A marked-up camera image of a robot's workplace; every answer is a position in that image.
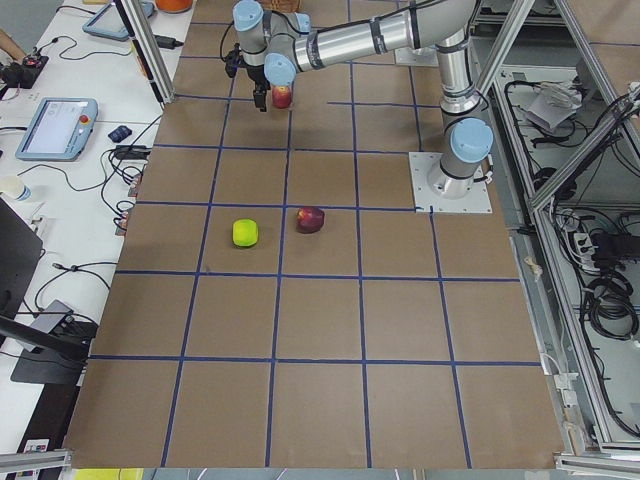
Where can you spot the black monitor stand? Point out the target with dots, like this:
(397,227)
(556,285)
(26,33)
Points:
(46,358)

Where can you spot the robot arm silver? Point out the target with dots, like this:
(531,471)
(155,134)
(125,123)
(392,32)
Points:
(273,47)

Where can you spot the green apple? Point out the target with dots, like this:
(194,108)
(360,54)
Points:
(245,233)

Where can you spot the dark red apple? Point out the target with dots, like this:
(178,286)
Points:
(309,219)

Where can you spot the orange bucket grey lid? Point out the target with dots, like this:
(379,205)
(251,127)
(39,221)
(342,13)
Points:
(174,6)

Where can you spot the paper cup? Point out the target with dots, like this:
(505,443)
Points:
(14,187)

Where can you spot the aluminium frame post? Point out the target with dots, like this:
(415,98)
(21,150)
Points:
(145,45)

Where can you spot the grey hub box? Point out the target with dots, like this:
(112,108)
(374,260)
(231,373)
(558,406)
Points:
(54,315)

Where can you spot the teach pendant blue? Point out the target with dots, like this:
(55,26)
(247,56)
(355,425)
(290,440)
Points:
(59,130)

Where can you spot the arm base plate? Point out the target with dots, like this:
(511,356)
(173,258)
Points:
(434,192)

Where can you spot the wicker basket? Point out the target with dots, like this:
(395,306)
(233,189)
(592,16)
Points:
(282,6)

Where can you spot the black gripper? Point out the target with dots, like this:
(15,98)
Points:
(256,76)

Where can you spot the black power adapter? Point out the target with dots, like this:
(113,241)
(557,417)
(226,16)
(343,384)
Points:
(166,42)

